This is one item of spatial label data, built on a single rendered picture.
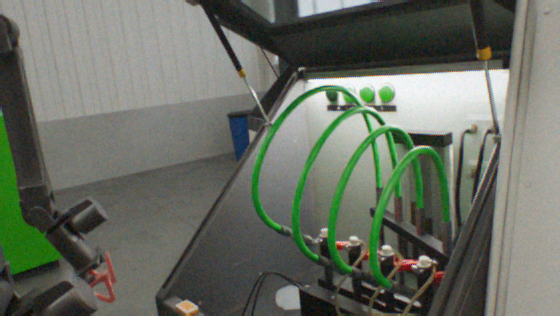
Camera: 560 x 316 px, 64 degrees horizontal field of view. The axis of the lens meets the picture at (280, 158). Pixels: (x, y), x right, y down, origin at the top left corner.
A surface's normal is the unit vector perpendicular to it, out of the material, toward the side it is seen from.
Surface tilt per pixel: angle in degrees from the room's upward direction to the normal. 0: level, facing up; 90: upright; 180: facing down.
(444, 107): 90
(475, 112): 90
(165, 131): 90
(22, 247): 90
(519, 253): 76
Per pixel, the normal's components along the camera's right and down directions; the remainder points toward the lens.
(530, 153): -0.74, -0.03
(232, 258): 0.66, 0.09
